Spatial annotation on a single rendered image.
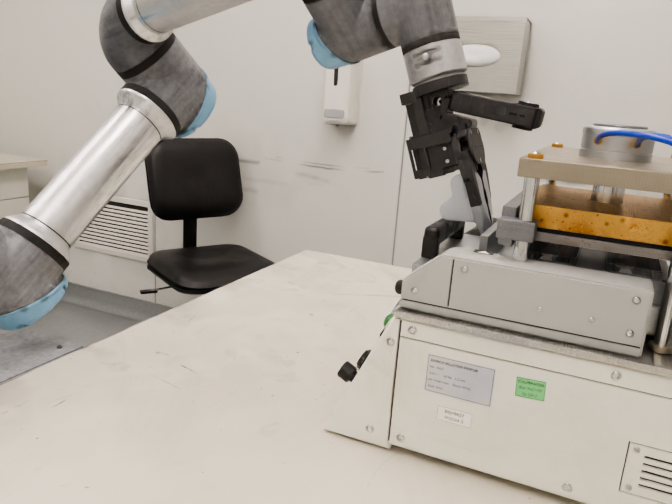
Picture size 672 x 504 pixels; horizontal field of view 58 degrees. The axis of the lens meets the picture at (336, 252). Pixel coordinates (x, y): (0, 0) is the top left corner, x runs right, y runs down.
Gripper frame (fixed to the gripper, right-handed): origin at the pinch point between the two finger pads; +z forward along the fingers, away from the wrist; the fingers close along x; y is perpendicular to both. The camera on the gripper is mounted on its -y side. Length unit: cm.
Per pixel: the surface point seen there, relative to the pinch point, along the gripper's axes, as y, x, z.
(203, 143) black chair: 134, -129, -41
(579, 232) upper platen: -11.6, 10.2, 0.9
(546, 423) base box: -5.1, 17.0, 19.2
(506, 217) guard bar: -4.9, 12.6, -2.5
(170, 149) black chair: 141, -116, -40
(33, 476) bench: 43, 41, 11
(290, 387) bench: 30.6, 8.6, 15.9
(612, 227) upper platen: -14.8, 10.2, 1.0
